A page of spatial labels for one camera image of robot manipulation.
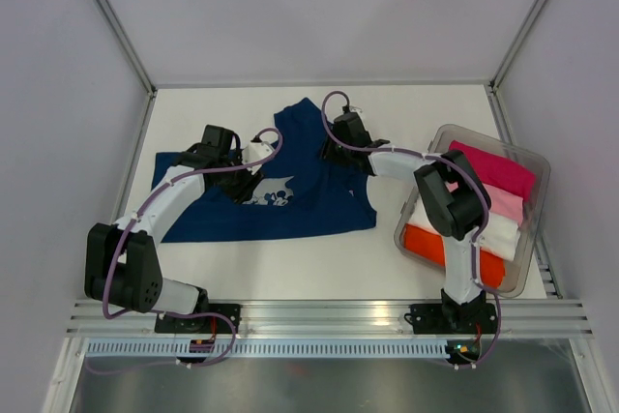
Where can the left aluminium frame post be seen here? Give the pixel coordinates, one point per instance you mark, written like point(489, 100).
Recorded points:
point(114, 24)

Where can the magenta folded t-shirt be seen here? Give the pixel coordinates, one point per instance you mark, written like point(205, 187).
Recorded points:
point(497, 171)

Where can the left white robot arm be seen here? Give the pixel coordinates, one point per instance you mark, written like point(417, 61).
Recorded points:
point(122, 265)

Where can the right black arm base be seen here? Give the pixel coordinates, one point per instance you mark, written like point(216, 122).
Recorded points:
point(437, 319)

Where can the aluminium front rail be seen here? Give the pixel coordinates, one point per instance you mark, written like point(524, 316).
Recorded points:
point(521, 319)

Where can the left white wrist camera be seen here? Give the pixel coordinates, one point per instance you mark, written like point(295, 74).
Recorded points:
point(254, 153)

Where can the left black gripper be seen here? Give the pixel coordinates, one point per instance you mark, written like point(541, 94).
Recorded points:
point(243, 191)

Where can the white folded t-shirt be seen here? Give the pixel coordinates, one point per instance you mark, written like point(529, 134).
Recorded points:
point(500, 236)

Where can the clear plastic storage bin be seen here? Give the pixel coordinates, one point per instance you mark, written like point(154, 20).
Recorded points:
point(516, 270)

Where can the aluminium frame post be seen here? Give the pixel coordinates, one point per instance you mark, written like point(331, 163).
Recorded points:
point(526, 27)
point(114, 24)

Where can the orange folded t-shirt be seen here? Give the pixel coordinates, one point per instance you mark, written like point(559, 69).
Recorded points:
point(429, 246)

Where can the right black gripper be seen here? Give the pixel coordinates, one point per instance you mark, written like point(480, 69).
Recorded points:
point(327, 152)

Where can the blue t-shirt with print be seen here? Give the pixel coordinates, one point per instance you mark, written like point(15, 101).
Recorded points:
point(300, 196)

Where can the white slotted cable duct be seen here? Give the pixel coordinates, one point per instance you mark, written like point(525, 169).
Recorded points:
point(272, 348)

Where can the light pink folded t-shirt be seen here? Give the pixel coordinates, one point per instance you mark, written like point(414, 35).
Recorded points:
point(505, 204)

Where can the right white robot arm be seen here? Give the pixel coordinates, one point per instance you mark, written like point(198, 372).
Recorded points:
point(453, 196)

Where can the right aluminium frame post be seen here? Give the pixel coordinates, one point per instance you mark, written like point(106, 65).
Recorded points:
point(526, 27)

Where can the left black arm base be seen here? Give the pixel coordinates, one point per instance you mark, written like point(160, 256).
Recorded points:
point(209, 319)

